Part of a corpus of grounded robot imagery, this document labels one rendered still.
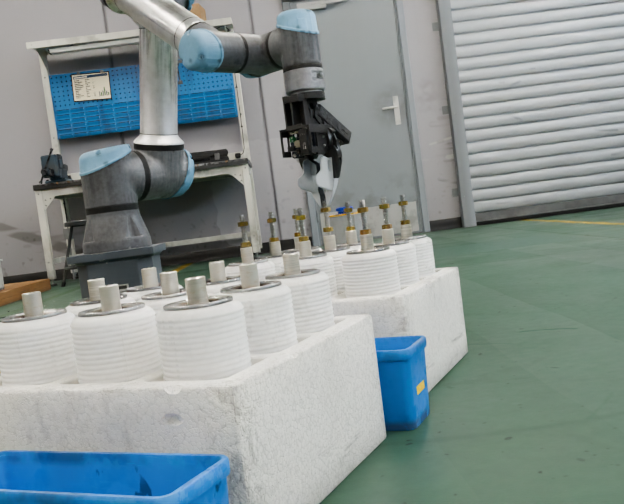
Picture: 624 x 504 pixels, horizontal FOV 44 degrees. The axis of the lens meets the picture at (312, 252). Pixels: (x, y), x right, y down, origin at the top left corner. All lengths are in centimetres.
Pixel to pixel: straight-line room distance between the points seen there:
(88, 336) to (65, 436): 11
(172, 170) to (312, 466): 106
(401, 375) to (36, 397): 51
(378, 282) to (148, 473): 62
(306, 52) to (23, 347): 78
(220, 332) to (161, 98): 108
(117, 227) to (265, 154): 494
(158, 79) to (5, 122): 527
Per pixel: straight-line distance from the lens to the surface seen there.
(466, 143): 671
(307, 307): 102
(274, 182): 662
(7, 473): 94
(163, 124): 184
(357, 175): 664
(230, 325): 82
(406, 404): 116
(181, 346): 82
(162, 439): 83
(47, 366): 97
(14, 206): 700
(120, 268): 173
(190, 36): 147
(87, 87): 675
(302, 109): 147
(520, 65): 694
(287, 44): 149
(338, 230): 177
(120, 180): 176
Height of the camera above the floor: 34
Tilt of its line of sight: 3 degrees down
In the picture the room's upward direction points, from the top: 7 degrees counter-clockwise
